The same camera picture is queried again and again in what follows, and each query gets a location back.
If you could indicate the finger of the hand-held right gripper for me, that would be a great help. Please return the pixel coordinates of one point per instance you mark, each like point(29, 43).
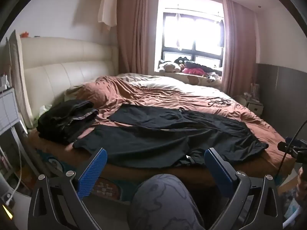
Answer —
point(285, 146)

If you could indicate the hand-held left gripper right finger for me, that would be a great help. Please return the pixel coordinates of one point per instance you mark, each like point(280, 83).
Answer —
point(219, 170)

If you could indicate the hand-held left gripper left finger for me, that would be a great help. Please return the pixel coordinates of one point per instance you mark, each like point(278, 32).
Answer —
point(92, 172)

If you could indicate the black pants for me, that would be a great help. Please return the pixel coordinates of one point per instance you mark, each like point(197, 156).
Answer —
point(156, 139)

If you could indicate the person's right hand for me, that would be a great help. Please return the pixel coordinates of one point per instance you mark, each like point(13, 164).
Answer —
point(302, 184)

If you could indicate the white nightstand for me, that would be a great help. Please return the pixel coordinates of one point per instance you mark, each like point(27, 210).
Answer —
point(255, 107)

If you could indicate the pile of folded dark clothes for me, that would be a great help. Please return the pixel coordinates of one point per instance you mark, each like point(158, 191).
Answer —
point(62, 122)

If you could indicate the person's leg in grey trousers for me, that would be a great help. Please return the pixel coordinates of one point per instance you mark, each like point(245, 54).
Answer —
point(165, 203)

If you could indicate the bear print cushion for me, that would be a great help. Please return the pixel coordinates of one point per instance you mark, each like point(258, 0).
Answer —
point(191, 79)

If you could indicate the bed with brown sheet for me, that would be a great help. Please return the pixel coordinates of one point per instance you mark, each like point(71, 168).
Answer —
point(148, 93)

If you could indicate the cream padded headboard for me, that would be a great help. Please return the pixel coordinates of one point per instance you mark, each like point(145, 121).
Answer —
point(60, 76)

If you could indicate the pink cloth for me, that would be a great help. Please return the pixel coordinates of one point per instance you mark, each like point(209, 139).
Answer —
point(193, 71)

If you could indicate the heap of dark clothes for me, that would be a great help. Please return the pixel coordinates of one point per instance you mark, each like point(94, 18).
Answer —
point(207, 67)

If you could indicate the pink curtain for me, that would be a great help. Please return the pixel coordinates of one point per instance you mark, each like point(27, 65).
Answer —
point(237, 52)
point(134, 40)

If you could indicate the beige plush toy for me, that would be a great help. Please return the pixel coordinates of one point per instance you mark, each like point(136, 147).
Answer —
point(169, 67)

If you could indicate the black plush toy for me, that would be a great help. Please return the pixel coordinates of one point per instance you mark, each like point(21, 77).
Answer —
point(182, 60)

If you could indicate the beige leaning board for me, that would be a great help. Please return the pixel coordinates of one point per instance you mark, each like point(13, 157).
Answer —
point(19, 81)

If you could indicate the small red toy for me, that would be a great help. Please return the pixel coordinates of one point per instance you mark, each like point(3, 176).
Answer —
point(25, 34)

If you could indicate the white hanging garment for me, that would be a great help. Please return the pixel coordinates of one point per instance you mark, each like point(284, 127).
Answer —
point(108, 9)

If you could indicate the window with black frame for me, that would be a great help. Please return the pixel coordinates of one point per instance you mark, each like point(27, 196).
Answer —
point(191, 36)

